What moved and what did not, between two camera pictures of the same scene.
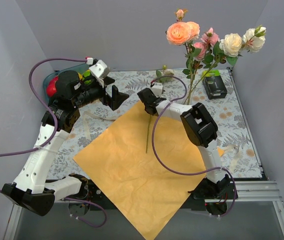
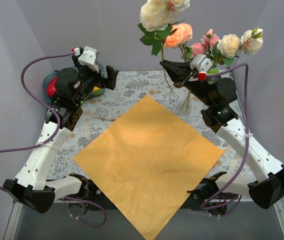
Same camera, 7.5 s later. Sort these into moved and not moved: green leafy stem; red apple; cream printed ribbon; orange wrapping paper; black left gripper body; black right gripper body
Moved: black left gripper body; black right gripper body; green leafy stem
Not moved: cream printed ribbon; red apple; orange wrapping paper
